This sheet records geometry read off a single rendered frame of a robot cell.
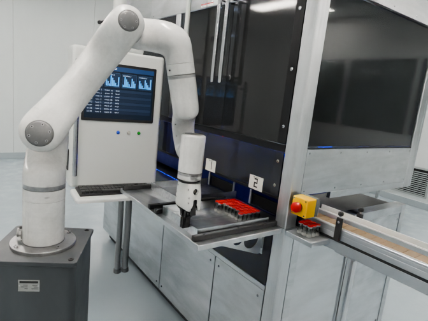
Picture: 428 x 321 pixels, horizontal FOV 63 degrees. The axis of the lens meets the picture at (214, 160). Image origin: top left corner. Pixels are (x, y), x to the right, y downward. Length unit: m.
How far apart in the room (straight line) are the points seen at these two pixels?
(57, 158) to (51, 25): 5.50
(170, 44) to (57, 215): 0.62
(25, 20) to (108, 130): 4.67
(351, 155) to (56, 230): 1.22
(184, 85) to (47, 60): 5.51
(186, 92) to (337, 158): 0.75
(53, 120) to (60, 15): 5.64
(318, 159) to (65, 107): 0.96
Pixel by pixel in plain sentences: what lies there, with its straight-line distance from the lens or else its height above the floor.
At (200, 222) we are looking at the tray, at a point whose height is 0.88.
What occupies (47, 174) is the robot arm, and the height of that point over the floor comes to 1.10.
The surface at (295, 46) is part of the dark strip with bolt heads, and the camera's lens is 1.42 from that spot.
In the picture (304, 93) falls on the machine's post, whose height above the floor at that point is 1.41.
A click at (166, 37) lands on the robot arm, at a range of 1.13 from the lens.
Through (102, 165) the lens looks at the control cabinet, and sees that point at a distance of 2.04.
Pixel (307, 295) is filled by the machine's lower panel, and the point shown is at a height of 0.53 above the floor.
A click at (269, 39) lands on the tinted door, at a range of 1.53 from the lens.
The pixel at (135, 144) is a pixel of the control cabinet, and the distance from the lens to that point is 2.07.
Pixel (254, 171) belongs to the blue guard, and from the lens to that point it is 1.52.
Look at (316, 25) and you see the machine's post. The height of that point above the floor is 1.65.
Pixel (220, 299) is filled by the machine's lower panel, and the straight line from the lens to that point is 1.87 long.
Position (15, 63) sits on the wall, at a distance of 6.47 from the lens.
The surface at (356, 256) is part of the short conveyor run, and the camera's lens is 1.39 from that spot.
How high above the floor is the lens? 1.38
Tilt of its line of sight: 11 degrees down
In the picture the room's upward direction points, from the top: 6 degrees clockwise
